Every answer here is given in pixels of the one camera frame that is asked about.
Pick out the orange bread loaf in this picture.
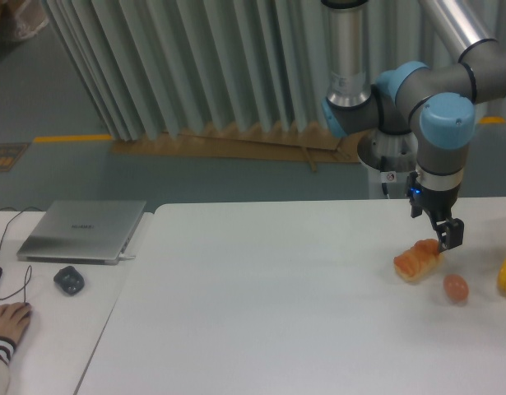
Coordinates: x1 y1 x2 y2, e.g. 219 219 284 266
393 239 442 282

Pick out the silver closed laptop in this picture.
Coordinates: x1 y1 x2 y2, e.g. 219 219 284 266
16 200 146 263

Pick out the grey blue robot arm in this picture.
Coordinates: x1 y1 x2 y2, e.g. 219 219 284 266
322 1 506 251

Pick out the brown egg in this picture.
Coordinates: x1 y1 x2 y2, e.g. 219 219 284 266
443 274 469 303

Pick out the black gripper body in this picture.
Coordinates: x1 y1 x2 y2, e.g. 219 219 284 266
406 171 459 229

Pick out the grey folding partition screen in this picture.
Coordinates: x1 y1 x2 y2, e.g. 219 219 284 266
41 0 506 142

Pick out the striped sleeve forearm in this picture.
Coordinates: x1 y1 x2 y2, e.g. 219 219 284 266
0 337 16 395

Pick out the black earbuds case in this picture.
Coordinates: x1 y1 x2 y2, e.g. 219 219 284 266
53 266 86 296

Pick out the person's hand on mouse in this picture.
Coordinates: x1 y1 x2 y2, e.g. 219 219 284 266
0 302 32 346

